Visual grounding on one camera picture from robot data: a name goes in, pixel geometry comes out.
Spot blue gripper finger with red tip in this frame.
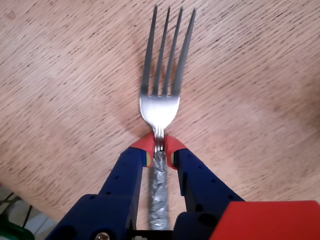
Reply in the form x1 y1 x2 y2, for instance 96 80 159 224
44 133 156 240
164 135 245 240

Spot metal fork with taped handle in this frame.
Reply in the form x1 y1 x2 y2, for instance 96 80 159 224
138 4 198 231

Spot green object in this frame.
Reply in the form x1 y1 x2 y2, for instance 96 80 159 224
0 221 35 240

